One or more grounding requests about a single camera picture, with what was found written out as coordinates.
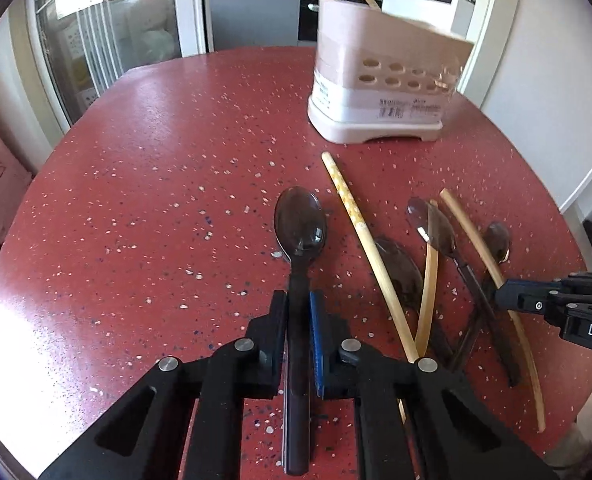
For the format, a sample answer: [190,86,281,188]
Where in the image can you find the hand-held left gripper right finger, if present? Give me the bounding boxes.
[308,290,559,480]

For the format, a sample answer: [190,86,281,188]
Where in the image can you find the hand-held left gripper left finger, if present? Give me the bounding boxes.
[38,290,290,480]

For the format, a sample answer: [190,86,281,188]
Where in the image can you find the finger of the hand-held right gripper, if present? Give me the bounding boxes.
[494,271,592,316]

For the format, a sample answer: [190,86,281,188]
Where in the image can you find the plain bamboo chopstick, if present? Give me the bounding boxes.
[439,188,546,434]
[414,199,439,358]

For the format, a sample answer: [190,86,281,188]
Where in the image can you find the black plastic spoon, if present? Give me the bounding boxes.
[407,197,523,387]
[451,221,513,372]
[273,186,328,477]
[373,236,457,368]

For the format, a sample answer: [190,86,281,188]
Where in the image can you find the pink white utensil holder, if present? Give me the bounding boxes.
[307,0,475,145]

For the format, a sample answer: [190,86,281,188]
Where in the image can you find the dotted bamboo chopstick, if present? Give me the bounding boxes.
[321,151,420,423]

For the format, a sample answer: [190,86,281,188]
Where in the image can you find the kitchen counter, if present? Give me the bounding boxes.
[208,0,327,52]

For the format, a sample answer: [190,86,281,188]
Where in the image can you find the black oven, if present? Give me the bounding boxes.
[298,0,323,42]

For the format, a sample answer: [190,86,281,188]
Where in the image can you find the white plastic bag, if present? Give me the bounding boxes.
[126,0,182,63]

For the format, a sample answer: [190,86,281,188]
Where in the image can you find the glass sliding door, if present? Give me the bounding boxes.
[26,0,183,127]

